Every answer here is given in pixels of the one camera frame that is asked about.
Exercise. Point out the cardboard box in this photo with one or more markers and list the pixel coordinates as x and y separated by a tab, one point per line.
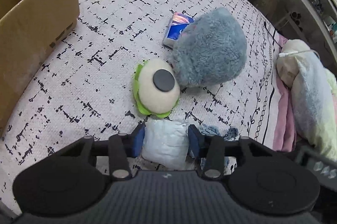
26	29

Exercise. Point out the cream plush pillow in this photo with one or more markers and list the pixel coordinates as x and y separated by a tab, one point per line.
289	68

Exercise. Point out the pink bed sheet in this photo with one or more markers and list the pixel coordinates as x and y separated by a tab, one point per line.
281	108

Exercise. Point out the blue tissue packet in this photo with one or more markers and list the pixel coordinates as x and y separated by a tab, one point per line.
176	29

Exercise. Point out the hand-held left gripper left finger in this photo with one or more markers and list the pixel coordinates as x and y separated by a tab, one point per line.
139	142

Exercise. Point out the pastel fleece blanket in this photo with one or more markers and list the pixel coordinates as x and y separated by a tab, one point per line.
310	102

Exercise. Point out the blue-grey fluffy plush toy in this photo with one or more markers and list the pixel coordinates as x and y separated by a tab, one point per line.
210	52

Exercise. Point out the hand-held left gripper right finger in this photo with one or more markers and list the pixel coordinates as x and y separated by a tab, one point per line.
194	142

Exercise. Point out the white soft packet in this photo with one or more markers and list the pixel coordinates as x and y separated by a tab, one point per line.
164	145

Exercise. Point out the burger plush toy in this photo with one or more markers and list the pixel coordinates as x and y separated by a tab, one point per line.
158	97

